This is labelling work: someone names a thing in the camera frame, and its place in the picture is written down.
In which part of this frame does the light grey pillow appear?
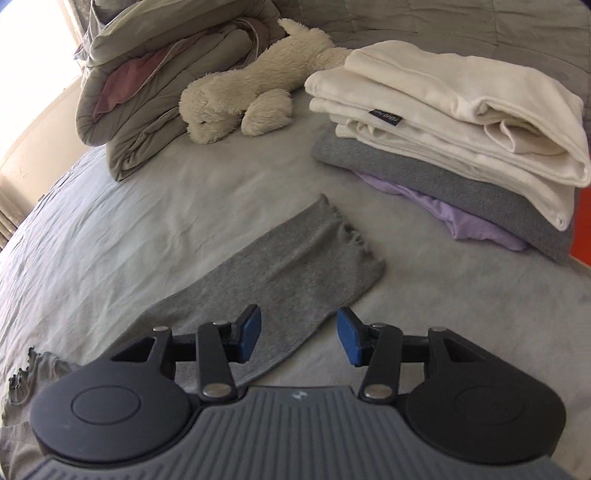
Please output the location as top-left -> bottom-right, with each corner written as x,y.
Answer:
74,0 -> 259,68

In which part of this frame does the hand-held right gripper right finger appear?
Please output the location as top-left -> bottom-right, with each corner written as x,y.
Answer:
336,307 -> 481,401

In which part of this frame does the grey quilted headboard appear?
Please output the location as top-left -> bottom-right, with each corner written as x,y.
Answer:
272,0 -> 591,95

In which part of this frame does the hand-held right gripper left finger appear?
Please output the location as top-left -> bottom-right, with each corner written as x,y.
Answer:
111,305 -> 263,401

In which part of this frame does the grey star curtain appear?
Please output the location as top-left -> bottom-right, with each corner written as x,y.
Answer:
0,182 -> 31,250

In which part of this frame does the purple folded garment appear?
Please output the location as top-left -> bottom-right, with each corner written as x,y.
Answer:
355,173 -> 529,252

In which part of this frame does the grey knit sweater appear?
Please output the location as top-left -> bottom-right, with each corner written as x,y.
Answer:
0,194 -> 386,480

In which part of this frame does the window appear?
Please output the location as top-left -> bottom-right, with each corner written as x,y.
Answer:
0,0 -> 81,153

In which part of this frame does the white plush dog toy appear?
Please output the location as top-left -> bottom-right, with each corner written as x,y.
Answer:
179,18 -> 354,146

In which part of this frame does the white folded garment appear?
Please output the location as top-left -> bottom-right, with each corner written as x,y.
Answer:
305,41 -> 591,232

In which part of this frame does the folded grey duvet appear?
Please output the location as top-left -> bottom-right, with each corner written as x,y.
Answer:
76,18 -> 287,183

